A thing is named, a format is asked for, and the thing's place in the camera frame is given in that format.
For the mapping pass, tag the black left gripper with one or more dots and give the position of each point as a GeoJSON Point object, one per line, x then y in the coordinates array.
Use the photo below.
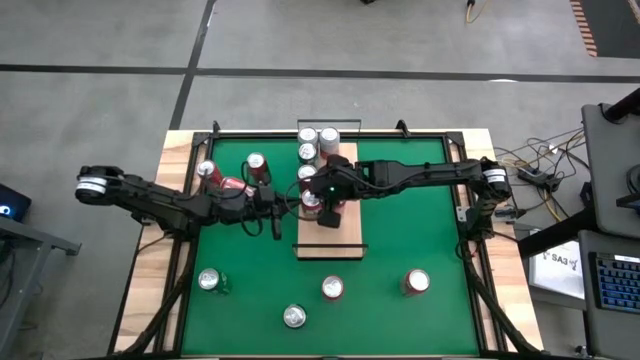
{"type": "Point", "coordinates": [262, 202]}

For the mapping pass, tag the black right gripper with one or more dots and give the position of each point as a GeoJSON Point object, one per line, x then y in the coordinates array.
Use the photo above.
{"type": "Point", "coordinates": [345, 180]}

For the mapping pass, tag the red strawberry Fanta can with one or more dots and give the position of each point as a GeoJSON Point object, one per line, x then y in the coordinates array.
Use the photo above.
{"type": "Point", "coordinates": [306, 172]}
{"type": "Point", "coordinates": [232, 184]}
{"type": "Point", "coordinates": [332, 286]}

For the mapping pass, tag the white and red soda can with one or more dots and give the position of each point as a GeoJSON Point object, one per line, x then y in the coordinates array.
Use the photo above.
{"type": "Point", "coordinates": [307, 135]}
{"type": "Point", "coordinates": [329, 136]}

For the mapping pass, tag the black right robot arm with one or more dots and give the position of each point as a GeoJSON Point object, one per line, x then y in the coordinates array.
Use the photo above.
{"type": "Point", "coordinates": [425, 172]}

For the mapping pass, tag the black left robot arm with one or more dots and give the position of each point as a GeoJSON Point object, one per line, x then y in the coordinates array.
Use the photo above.
{"type": "Point", "coordinates": [150, 202]}

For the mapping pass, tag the dark red black soda can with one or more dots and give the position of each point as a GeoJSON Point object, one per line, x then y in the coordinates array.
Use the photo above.
{"type": "Point", "coordinates": [256, 161]}

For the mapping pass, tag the green table mat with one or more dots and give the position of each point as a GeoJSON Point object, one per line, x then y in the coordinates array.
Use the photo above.
{"type": "Point", "coordinates": [360, 320]}

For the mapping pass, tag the black power strip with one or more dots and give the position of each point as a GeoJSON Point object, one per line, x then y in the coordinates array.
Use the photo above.
{"type": "Point", "coordinates": [534, 177]}

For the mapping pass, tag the black stand leg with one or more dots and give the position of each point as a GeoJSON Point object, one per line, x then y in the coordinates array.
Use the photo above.
{"type": "Point", "coordinates": [555, 232]}

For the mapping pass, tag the white paper sign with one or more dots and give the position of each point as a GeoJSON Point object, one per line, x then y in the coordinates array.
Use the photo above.
{"type": "Point", "coordinates": [555, 270]}

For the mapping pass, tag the grey metal stand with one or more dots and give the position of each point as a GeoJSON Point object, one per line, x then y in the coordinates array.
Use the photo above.
{"type": "Point", "coordinates": [30, 237]}

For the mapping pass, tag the black box with blue light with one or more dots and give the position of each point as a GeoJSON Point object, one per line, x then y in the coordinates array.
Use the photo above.
{"type": "Point", "coordinates": [15, 200]}

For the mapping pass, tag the grey side table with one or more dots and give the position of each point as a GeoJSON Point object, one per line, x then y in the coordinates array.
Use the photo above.
{"type": "Point", "coordinates": [607, 165]}

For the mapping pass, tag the grey keyboard tray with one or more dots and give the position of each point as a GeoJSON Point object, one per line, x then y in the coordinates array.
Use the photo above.
{"type": "Point", "coordinates": [585, 325]}

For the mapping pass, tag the backlit black keyboard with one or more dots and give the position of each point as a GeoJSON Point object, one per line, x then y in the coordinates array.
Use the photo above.
{"type": "Point", "coordinates": [617, 282]}

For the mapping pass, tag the black pole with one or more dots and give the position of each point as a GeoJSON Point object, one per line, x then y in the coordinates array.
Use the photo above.
{"type": "Point", "coordinates": [622, 106]}

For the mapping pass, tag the black mat with striped edge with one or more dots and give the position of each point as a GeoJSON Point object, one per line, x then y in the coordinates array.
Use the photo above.
{"type": "Point", "coordinates": [615, 25]}

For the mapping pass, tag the wooden shelf with black frame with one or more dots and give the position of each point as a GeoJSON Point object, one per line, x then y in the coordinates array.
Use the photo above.
{"type": "Point", "coordinates": [350, 235]}

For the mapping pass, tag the white metal bracket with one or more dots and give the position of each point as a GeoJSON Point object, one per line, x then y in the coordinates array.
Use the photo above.
{"type": "Point", "coordinates": [463, 212]}

